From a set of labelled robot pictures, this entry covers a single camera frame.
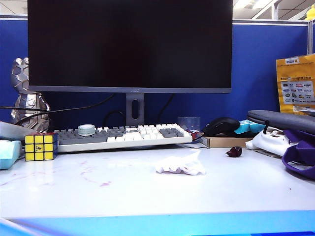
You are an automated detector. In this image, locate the white wet wipe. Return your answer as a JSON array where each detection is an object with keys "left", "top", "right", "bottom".
[{"left": 155, "top": 150, "right": 207, "bottom": 176}]

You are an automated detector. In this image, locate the dark red cherry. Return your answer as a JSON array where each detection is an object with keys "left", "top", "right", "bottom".
[{"left": 225, "top": 146, "right": 243, "bottom": 157}]

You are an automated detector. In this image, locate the light blue wet wipes pack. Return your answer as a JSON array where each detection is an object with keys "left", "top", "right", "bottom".
[{"left": 0, "top": 139, "right": 22, "bottom": 170}]

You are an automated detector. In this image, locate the clear glass cup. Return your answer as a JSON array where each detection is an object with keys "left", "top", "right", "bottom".
[{"left": 177, "top": 117, "right": 201, "bottom": 135}]

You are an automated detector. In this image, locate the small red object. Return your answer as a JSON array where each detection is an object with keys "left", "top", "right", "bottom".
[{"left": 190, "top": 131, "right": 205, "bottom": 142}]

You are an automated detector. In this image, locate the black computer mouse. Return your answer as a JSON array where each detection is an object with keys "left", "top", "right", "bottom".
[{"left": 202, "top": 117, "right": 241, "bottom": 137}]

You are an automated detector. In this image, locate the clear tape roll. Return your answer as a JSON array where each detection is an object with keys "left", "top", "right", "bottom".
[{"left": 77, "top": 124, "right": 96, "bottom": 136}]

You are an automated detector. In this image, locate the flat brown cardboard box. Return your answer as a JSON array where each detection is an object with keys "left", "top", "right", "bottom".
[{"left": 198, "top": 134, "right": 254, "bottom": 148}]

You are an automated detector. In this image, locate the black computer monitor with stand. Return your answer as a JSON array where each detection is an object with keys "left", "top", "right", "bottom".
[{"left": 27, "top": 0, "right": 233, "bottom": 128}]

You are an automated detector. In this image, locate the white and grey keyboard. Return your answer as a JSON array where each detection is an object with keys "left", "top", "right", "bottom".
[{"left": 54, "top": 123, "right": 193, "bottom": 153}]

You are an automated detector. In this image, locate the light blue small box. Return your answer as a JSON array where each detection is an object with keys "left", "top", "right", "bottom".
[{"left": 233, "top": 119, "right": 266, "bottom": 135}]

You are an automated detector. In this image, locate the white cloth bag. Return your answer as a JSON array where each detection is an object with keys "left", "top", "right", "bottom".
[{"left": 251, "top": 127, "right": 296, "bottom": 158}]

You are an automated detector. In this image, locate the Rubik's cube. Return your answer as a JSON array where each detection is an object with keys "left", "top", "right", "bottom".
[{"left": 24, "top": 132, "right": 59, "bottom": 162}]

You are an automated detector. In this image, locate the grey laptop sleeve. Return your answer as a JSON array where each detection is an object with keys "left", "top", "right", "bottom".
[{"left": 247, "top": 110, "right": 315, "bottom": 135}]

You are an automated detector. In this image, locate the silver faceted figurine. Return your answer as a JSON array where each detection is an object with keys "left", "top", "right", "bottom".
[{"left": 10, "top": 57, "right": 52, "bottom": 132}]

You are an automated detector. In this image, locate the yellow printed plastic bag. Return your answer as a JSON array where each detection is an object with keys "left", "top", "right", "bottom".
[{"left": 275, "top": 54, "right": 315, "bottom": 115}]

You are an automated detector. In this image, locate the purple tote bag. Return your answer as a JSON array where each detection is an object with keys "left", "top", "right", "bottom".
[{"left": 282, "top": 129, "right": 315, "bottom": 181}]

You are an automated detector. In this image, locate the yellow rubber duck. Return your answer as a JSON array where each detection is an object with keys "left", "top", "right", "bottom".
[{"left": 305, "top": 4, "right": 315, "bottom": 21}]

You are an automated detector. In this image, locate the black cable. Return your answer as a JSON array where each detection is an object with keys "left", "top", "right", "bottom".
[
  {"left": 0, "top": 94, "right": 115, "bottom": 115},
  {"left": 102, "top": 110, "right": 126, "bottom": 127},
  {"left": 157, "top": 93, "right": 176, "bottom": 123}
]

